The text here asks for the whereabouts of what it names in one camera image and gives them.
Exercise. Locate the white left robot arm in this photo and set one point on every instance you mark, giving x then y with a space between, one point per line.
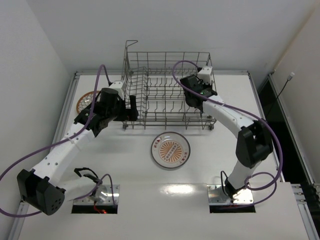
41 186

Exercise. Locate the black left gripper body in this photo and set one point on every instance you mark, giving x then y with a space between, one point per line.
126 110

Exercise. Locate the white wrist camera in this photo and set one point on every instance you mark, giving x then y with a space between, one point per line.
205 73
120 87

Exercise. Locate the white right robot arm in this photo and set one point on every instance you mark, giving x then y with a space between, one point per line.
254 141

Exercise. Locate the aluminium frame rail right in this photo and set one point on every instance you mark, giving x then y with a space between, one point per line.
295 169

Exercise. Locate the grey wire dish rack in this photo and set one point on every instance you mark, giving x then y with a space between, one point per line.
160 101

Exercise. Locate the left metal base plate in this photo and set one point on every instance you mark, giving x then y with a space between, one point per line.
105 195

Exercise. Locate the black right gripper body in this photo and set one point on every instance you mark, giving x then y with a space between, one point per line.
189 99

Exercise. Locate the floral plate brown rim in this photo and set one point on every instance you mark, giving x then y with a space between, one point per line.
84 101

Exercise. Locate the black wall cable white plug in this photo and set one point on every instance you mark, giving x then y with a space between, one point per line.
288 79

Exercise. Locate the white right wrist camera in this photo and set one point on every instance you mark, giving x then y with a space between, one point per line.
205 73

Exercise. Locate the metal base plate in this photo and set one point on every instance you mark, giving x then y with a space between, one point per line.
216 197
105 195

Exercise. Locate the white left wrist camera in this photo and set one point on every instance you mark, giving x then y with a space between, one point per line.
120 87

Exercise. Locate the orange sunburst plate dark rim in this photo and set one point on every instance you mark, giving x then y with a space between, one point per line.
170 150

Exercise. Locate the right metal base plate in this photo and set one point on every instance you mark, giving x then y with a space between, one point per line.
216 197

